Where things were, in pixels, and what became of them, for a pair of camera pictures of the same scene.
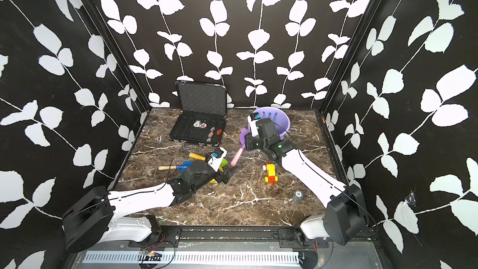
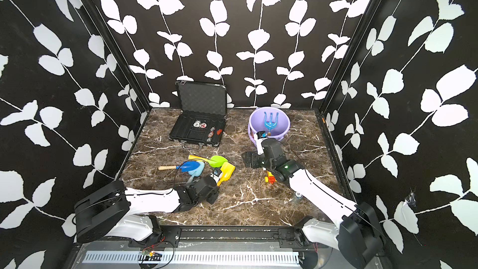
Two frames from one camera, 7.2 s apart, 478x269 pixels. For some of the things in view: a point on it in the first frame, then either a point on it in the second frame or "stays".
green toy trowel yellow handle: (224, 161) stays
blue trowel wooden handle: (178, 167) stays
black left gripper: (228, 172) -> (215, 193)
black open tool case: (202, 115) stays
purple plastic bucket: (281, 118) stays
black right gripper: (249, 139) -> (250, 154)
